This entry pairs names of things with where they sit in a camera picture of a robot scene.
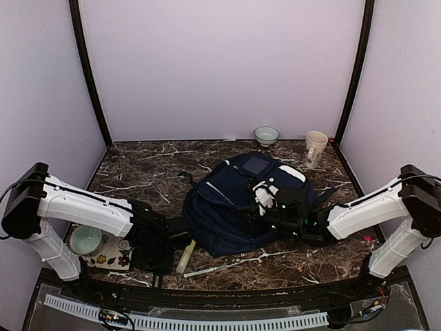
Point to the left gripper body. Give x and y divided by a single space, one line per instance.
156 267

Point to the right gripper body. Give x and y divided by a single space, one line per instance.
251 209

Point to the yellow highlighter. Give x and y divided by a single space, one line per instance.
182 264

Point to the white green pen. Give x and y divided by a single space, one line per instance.
205 271

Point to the navy blue student backpack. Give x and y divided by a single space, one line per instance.
212 206

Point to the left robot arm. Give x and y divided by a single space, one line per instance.
38 196

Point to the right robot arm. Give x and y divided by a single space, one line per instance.
413 197

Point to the floral square plate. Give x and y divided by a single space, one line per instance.
115 254

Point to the green bowl on plate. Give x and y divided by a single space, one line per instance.
85 240

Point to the cream ceramic mug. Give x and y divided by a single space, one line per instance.
316 142

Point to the small green bowl at back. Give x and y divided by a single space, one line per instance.
266 136

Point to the small circuit board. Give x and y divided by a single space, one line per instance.
112 317

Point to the black front rail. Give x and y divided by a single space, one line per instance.
218 290

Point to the white slotted cable duct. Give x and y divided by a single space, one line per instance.
165 319

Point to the right black frame post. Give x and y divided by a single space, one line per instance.
363 41

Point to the black frame post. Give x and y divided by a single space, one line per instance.
363 41
88 75

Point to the left black frame post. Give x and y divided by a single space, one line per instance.
88 75

